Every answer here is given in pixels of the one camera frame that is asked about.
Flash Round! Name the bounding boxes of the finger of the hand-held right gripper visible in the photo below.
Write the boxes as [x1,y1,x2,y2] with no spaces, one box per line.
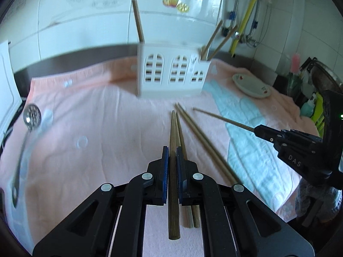
[254,124,322,143]
[257,135,301,153]

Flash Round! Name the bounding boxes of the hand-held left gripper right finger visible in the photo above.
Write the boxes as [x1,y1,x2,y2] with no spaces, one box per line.
[175,146,315,257]

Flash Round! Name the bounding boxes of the metal wok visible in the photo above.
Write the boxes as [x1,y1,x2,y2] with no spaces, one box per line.
[308,59,343,94]

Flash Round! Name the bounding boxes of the pink printed blanket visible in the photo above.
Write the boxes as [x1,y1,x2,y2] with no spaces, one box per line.
[0,57,320,257]

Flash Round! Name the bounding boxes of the white plastic utensil holder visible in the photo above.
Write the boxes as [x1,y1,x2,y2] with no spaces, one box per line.
[137,43,211,99]

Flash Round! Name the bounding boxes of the person's right forearm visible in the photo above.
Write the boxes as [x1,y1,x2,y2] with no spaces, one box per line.
[295,178,343,223]

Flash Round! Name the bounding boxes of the metal slotted spoon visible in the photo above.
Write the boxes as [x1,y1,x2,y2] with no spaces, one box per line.
[5,104,43,212]

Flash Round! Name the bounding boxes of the white ceramic bowl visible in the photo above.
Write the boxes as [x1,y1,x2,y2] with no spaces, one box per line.
[232,73,272,99]

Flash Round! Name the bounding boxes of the pink bottle brush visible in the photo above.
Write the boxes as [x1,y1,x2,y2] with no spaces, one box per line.
[291,54,301,75]

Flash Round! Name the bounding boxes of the teal plastic bottle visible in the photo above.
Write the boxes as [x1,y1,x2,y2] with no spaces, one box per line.
[300,98,317,117]

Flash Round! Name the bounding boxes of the glass jar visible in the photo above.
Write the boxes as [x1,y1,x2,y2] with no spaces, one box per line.
[287,72,304,102]

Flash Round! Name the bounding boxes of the metal pipe valve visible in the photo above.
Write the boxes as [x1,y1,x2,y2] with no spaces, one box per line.
[245,36,260,49]
[222,27,242,40]

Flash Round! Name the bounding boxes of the yellow gas hose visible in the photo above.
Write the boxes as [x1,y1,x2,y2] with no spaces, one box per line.
[229,0,268,58]

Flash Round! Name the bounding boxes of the green plastic rack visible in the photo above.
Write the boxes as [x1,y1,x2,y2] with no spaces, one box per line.
[311,92,326,129]

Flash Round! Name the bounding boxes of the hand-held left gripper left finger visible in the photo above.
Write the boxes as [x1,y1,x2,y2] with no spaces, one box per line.
[32,145,170,257]

